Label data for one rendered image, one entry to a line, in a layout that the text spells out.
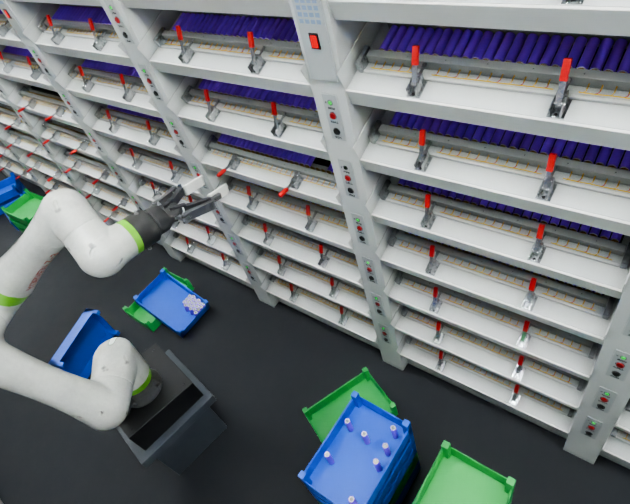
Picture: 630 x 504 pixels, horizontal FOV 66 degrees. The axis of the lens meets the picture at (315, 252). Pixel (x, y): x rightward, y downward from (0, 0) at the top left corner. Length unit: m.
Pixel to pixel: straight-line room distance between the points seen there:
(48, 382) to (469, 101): 1.26
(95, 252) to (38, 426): 1.54
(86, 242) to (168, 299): 1.36
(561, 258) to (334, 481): 0.89
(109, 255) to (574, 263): 1.03
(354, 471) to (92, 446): 1.25
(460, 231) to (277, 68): 0.60
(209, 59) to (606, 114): 0.96
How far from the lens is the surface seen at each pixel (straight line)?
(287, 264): 2.01
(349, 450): 1.58
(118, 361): 1.66
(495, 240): 1.21
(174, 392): 1.81
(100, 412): 1.60
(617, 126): 0.92
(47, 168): 3.55
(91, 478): 2.33
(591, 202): 1.05
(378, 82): 1.08
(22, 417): 2.72
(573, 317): 1.33
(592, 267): 1.18
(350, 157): 1.21
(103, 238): 1.20
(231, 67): 1.34
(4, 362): 1.49
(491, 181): 1.08
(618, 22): 0.84
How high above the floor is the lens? 1.79
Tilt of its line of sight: 46 degrees down
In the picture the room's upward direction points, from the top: 19 degrees counter-clockwise
